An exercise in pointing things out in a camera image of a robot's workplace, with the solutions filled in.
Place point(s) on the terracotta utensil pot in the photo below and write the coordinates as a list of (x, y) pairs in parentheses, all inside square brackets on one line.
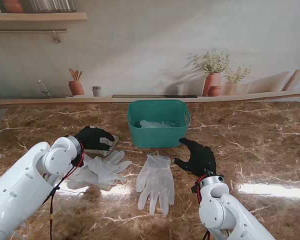
[(76, 88)]

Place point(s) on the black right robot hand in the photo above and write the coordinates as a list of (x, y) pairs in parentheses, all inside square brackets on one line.
[(202, 157)]

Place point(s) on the small dried flower bouquet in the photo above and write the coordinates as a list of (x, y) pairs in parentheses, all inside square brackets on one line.
[(238, 73)]

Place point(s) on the pale wooden cutting board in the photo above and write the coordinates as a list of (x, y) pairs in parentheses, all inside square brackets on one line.
[(293, 80)]

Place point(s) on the wooden wall shelf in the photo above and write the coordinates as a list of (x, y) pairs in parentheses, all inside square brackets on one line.
[(40, 16)]

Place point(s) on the teal plastic basket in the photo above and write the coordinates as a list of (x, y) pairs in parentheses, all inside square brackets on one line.
[(157, 137)]

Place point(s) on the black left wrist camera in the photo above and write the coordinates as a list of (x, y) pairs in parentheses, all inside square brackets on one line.
[(78, 161)]

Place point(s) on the row of glass jars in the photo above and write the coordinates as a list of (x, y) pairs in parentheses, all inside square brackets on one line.
[(52, 5)]

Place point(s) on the grey mug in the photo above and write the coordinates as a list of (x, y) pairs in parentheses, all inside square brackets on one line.
[(97, 91)]

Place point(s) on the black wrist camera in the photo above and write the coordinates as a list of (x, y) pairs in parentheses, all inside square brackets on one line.
[(78, 161), (195, 188)]

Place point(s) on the chrome faucet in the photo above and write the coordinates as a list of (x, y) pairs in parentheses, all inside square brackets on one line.
[(43, 88)]

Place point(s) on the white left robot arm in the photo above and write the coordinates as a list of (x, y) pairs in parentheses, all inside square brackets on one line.
[(27, 185)]

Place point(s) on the wooden spatula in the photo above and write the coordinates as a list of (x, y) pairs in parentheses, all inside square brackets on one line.
[(76, 75)]

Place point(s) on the metal hook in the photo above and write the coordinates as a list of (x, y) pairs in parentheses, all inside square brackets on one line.
[(56, 37)]

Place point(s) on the terracotta jar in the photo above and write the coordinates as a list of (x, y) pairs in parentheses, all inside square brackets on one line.
[(13, 6)]

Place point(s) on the metal wall rail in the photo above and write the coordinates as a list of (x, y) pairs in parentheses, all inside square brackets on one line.
[(27, 30)]

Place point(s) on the wooden spoon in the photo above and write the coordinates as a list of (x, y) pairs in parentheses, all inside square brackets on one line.
[(71, 73), (79, 75)]

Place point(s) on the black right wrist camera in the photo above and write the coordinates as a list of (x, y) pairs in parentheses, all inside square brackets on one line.
[(195, 188)]

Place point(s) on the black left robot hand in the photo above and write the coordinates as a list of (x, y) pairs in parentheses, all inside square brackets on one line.
[(90, 138)]

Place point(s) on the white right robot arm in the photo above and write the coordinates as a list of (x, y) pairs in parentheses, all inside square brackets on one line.
[(227, 207)]

